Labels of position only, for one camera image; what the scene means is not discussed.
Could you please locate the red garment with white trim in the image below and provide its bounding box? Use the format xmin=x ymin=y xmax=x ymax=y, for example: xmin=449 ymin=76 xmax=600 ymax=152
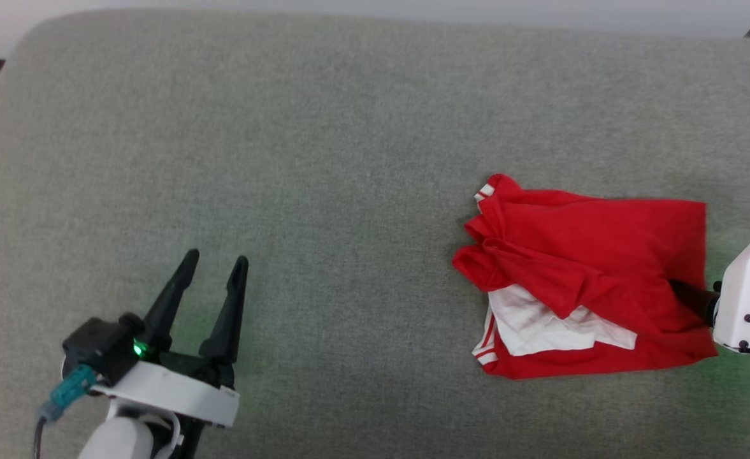
xmin=452 ymin=173 xmax=719 ymax=381

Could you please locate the teal left camera connector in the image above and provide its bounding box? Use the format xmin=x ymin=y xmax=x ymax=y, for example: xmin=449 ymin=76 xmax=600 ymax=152
xmin=38 ymin=363 xmax=98 ymax=423

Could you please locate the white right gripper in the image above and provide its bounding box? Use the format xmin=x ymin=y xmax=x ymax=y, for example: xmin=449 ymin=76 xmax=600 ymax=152
xmin=671 ymin=223 xmax=750 ymax=354

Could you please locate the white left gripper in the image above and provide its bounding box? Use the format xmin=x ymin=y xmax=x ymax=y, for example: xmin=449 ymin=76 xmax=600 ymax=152
xmin=91 ymin=249 xmax=249 ymax=429

